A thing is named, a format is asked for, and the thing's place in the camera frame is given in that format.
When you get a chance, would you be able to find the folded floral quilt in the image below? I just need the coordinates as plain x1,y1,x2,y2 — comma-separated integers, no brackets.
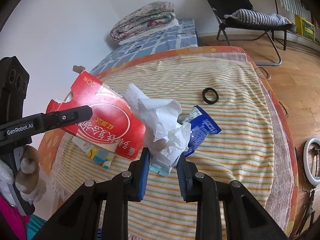
110,1,179,45

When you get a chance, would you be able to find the left gloved hand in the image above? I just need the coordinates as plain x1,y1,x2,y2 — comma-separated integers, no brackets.
1,145,46,206

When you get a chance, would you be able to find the striped cushion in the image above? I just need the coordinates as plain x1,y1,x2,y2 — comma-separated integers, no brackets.
224,9,291,27

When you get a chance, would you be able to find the black hair tie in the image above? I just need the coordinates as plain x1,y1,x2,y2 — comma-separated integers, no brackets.
202,87,220,105

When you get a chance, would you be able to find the yellow green crate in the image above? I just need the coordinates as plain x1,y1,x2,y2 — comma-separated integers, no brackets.
295,15,315,41

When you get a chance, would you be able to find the red cardboard box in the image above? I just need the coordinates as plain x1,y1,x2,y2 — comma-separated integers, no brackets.
46,71,145,160

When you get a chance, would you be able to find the striped yellow towel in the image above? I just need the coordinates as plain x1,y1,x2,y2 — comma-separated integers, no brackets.
51,55,276,240

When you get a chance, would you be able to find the colourful small packet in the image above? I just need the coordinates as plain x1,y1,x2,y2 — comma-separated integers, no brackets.
72,137,115,170

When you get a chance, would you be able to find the blue snack wrapper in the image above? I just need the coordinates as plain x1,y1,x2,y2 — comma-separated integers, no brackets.
178,105,221,158

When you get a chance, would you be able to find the blue checked bedsheet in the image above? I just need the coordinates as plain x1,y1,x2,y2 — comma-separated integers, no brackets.
90,19,198,76

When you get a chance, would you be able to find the white tissue paper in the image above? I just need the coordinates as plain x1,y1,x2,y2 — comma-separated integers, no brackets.
123,83,191,167

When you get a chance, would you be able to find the light blue tube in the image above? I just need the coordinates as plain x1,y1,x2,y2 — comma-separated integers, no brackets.
149,163,172,177

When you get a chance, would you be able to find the black folding chair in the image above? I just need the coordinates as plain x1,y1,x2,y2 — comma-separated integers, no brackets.
207,0,292,67

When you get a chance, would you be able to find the white ring light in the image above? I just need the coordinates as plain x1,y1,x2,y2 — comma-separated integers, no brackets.
303,137,319,187

